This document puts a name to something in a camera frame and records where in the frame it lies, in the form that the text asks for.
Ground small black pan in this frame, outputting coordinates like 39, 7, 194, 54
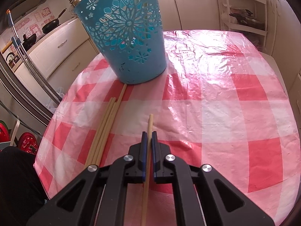
22, 33, 38, 50

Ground red white checkered tablecloth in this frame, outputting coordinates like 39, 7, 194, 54
34, 29, 298, 226

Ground dark lidded pot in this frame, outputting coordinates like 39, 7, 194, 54
229, 9, 266, 31

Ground person's dark trouser leg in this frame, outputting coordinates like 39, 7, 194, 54
0, 146, 49, 226

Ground red patterned cushion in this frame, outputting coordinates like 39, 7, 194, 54
19, 133, 39, 155
0, 120, 10, 144

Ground single bamboo chopstick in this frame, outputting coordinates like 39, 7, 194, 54
141, 114, 154, 226

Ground pink wall stickers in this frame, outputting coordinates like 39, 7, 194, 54
12, 6, 51, 43

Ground steel mop pole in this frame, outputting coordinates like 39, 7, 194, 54
7, 9, 60, 105

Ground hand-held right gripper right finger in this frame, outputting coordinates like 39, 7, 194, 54
152, 131, 275, 226

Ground white drawer cabinets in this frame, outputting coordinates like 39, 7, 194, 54
266, 0, 301, 132

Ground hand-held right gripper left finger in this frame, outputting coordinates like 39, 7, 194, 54
26, 132, 149, 226

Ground white base cabinets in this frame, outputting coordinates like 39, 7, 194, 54
14, 0, 223, 80

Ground white storage trolley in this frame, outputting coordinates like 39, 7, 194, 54
215, 0, 268, 52

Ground white plastic bag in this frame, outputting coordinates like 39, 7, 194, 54
46, 87, 64, 113

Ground black long-handled wok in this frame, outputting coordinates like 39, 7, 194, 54
42, 8, 67, 34

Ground pile of wooden chopsticks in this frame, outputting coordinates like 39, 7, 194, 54
85, 83, 128, 166

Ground steel sliding door frame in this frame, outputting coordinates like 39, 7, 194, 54
0, 49, 59, 128

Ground blue perforated plastic basket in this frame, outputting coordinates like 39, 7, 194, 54
73, 0, 168, 85

